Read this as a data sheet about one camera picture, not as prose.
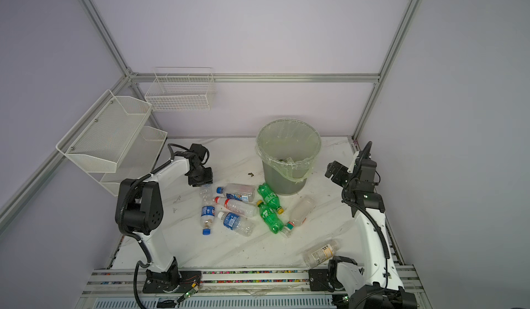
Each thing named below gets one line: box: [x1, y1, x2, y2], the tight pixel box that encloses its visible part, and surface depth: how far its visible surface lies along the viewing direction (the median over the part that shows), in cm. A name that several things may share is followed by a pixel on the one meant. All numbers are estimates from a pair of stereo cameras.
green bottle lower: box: [256, 200, 285, 235], surface depth 87 cm
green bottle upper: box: [256, 182, 284, 215], surface depth 92 cm
